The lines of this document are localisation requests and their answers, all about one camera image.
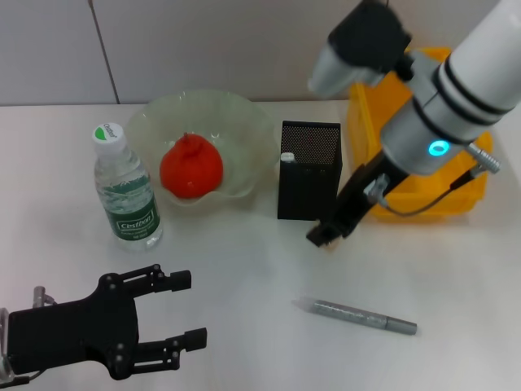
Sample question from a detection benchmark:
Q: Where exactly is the black mesh pen holder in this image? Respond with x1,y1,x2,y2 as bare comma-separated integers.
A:
277,120,344,222

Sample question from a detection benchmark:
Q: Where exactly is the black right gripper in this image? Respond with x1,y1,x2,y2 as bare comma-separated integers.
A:
305,152,409,248

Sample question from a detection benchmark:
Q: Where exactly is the grey cable with silver plug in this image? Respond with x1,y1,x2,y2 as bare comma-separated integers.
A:
33,285,59,307
363,142,502,216

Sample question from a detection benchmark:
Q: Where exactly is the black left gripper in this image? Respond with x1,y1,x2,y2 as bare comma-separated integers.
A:
7,263,209,382

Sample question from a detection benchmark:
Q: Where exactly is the yellow plastic bin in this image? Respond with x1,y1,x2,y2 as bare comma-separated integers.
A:
346,46,494,223

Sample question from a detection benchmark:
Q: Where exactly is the pale green glass fruit plate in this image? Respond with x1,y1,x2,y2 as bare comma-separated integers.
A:
123,90,275,209

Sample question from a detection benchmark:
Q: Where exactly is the orange fruit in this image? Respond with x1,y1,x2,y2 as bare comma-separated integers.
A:
159,131,225,200

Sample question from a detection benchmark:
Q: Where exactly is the silver grey marker pen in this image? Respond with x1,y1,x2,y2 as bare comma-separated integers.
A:
291,298,418,336

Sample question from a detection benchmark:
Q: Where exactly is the clear green-label water bottle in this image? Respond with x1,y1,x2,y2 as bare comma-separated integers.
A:
90,121,164,253

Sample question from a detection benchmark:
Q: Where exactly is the black cable with angled plug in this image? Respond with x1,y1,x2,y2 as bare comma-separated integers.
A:
0,373,42,386

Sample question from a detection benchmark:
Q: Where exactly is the right wrist camera housing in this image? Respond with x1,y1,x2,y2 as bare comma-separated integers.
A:
308,0,413,97

